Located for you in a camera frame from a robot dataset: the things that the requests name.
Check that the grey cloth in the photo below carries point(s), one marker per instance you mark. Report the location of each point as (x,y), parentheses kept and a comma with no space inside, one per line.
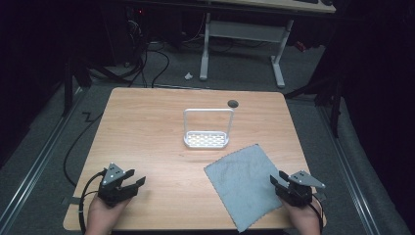
(241,186)

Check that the metal floor rail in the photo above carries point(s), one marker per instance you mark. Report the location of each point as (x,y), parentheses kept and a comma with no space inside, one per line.
(29,176)
(345,169)

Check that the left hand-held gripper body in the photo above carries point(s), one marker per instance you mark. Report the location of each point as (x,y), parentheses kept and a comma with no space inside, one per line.
(114,191)

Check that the crumpled white paper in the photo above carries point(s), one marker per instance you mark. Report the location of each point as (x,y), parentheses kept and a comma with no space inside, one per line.
(188,76)

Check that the white-legged desk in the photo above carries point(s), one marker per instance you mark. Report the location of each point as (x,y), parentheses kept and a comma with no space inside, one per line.
(244,31)

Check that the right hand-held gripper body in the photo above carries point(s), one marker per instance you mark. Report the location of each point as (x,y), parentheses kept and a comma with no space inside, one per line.
(297,192)

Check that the person's right hand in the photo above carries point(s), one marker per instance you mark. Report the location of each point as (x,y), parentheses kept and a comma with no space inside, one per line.
(303,220)

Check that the small red object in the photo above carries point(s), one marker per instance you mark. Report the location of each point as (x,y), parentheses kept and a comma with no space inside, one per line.
(300,46)

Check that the black metal stand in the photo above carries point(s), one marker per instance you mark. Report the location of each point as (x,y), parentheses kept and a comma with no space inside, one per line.
(68,88)
(334,107)

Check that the grey tape strip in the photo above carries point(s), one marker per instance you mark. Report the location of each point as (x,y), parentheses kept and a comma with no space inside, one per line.
(71,200)

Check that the dark round table grommet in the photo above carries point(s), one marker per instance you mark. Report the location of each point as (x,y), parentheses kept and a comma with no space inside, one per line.
(233,103)

